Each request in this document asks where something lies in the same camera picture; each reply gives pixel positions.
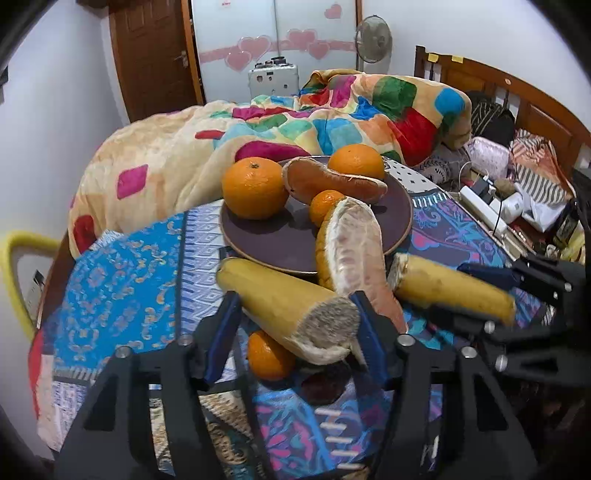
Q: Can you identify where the standing electric fan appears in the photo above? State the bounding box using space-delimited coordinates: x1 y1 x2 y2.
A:
355 15 393 74

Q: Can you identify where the brown wooden door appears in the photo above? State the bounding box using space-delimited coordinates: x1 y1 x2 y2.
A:
108 0 204 122

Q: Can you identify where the pomelo wedge on cloth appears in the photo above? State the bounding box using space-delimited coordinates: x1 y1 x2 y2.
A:
315 197 408 334

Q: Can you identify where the dark round plate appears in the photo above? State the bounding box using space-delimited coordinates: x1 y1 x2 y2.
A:
219 174 413 275

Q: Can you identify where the yellow sugarcane piece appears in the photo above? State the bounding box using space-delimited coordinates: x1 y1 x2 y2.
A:
216 257 360 365
388 253 516 326

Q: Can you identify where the colourful plush blanket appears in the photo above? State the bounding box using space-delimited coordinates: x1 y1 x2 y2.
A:
68 69 472 257

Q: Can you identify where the striped cloth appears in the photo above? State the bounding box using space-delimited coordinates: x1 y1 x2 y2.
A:
510 129 574 233

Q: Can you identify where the small orange on plate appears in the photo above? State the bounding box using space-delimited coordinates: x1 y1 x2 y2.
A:
308 190 345 228

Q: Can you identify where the wooden bed headboard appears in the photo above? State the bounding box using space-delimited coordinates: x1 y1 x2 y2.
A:
414 45 590 177

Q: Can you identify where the large orange with stem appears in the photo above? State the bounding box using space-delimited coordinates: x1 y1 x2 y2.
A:
221 157 290 220

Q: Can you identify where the pink patterned pillow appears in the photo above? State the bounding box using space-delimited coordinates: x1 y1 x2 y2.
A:
465 137 510 180

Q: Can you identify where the white wardrobe with hearts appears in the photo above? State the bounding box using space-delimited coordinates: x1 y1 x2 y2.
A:
189 0 363 102

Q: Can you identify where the dark red plum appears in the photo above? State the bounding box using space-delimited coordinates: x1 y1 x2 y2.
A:
296 361 352 406

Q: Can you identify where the large orange far side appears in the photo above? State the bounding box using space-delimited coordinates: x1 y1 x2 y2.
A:
328 144 386 180

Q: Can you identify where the yellow chair frame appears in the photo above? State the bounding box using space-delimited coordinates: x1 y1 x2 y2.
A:
1 230 60 340

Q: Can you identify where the small orange on cloth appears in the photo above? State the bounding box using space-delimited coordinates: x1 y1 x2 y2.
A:
247 330 296 382

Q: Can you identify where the black bag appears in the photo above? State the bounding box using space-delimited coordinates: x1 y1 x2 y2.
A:
467 91 515 148

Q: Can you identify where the blue patterned tablecloth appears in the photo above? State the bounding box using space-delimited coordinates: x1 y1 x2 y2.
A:
29 161 509 479

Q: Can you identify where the white power strip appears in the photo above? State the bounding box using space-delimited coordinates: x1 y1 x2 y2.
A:
459 186 507 239

